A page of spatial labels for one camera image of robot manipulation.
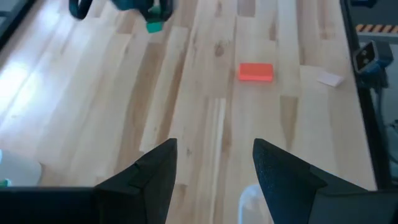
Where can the small table camera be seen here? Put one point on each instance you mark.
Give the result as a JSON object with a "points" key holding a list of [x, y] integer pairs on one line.
{"points": [[365, 57]]}

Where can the orange rectangular block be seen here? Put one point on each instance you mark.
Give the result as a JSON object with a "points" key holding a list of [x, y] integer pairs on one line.
{"points": [[255, 72]]}

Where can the opaque white plastic bin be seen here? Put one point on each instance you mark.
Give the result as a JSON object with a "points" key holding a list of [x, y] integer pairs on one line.
{"points": [[18, 171]]}

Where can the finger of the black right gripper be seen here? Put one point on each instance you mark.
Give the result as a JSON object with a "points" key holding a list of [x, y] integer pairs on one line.
{"points": [[146, 14], [167, 11]]}

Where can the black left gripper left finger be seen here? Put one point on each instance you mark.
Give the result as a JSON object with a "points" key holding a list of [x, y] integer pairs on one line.
{"points": [[143, 196]]}

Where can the natural wood block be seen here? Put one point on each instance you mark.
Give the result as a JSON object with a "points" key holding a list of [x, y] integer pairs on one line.
{"points": [[329, 78]]}

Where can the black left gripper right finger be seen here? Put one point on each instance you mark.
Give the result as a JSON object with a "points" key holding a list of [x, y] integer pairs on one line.
{"points": [[286, 193]]}

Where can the yellow black hazard tape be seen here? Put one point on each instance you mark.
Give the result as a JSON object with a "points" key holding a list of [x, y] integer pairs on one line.
{"points": [[376, 28]]}

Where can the long green block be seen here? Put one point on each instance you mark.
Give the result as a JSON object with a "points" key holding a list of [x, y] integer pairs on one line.
{"points": [[154, 27]]}

